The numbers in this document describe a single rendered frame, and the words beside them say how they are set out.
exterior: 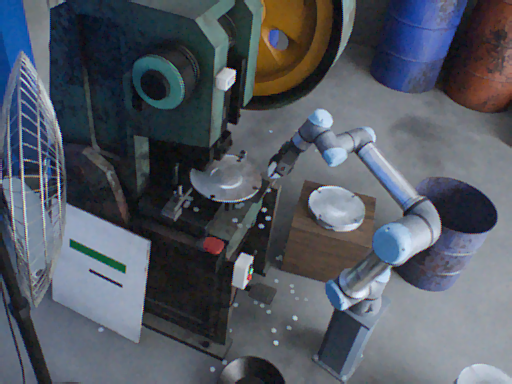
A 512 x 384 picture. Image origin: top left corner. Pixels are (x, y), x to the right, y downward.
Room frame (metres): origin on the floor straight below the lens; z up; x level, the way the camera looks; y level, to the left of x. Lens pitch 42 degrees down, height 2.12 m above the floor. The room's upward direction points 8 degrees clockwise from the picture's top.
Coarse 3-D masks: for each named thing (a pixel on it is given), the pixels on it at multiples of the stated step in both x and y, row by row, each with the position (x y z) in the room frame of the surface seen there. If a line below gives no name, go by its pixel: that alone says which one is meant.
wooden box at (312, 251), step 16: (304, 192) 2.03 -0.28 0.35; (304, 208) 1.91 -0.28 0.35; (368, 208) 1.98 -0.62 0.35; (304, 224) 1.79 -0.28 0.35; (368, 224) 1.86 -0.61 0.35; (288, 240) 1.77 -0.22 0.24; (304, 240) 1.75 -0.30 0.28; (320, 240) 1.74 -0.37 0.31; (336, 240) 1.73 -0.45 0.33; (352, 240) 1.73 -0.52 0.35; (368, 240) 1.74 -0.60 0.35; (288, 256) 1.76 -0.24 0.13; (304, 256) 1.75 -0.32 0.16; (320, 256) 1.74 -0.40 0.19; (336, 256) 1.72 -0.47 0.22; (352, 256) 1.71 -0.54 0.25; (288, 272) 1.76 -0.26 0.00; (304, 272) 1.75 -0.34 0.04; (320, 272) 1.73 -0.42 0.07; (336, 272) 1.72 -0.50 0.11
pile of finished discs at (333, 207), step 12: (324, 192) 2.01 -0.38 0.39; (336, 192) 2.03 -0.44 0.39; (348, 192) 2.04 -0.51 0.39; (312, 204) 1.91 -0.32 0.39; (324, 204) 1.92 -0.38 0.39; (336, 204) 1.93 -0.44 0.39; (348, 204) 1.94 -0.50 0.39; (360, 204) 1.96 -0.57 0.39; (312, 216) 1.84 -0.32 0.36; (324, 216) 1.83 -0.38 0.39; (336, 216) 1.84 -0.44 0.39; (348, 216) 1.86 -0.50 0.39; (360, 216) 1.87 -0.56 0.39; (336, 228) 1.78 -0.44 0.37; (348, 228) 1.79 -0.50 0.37
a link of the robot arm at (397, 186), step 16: (368, 128) 1.52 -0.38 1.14; (368, 144) 1.44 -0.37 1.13; (368, 160) 1.39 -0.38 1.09; (384, 160) 1.38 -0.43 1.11; (384, 176) 1.33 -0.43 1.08; (400, 176) 1.33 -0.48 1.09; (400, 192) 1.27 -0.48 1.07; (416, 192) 1.28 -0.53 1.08; (416, 208) 1.21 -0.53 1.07; (432, 208) 1.21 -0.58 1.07; (432, 224) 1.14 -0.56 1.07
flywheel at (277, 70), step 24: (264, 0) 1.92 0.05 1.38; (288, 0) 1.90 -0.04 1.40; (312, 0) 1.87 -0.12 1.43; (336, 0) 1.86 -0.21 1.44; (264, 24) 1.92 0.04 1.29; (288, 24) 1.89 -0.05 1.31; (312, 24) 1.86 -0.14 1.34; (336, 24) 1.87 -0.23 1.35; (264, 48) 1.92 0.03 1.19; (288, 48) 1.89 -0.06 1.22; (312, 48) 1.82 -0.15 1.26; (264, 72) 1.91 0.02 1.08; (288, 72) 1.85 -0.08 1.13
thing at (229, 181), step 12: (228, 156) 1.70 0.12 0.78; (192, 168) 1.58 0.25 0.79; (216, 168) 1.61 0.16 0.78; (228, 168) 1.61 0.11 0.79; (240, 168) 1.63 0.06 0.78; (252, 168) 1.64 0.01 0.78; (192, 180) 1.51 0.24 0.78; (204, 180) 1.52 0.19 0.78; (216, 180) 1.53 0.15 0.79; (228, 180) 1.54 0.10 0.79; (240, 180) 1.55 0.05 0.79; (252, 180) 1.56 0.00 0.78; (204, 192) 1.45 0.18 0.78; (216, 192) 1.46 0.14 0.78; (228, 192) 1.47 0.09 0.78; (240, 192) 1.48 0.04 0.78; (252, 192) 1.49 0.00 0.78
